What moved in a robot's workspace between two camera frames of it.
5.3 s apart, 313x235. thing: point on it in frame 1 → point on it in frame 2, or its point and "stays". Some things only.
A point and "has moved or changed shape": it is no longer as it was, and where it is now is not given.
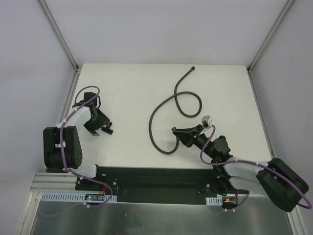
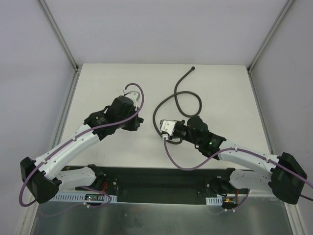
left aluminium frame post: [77, 68] stays
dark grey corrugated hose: [191, 69] has moved or changed shape
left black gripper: [100, 124] → [134, 121]
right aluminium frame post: [251, 66] stays
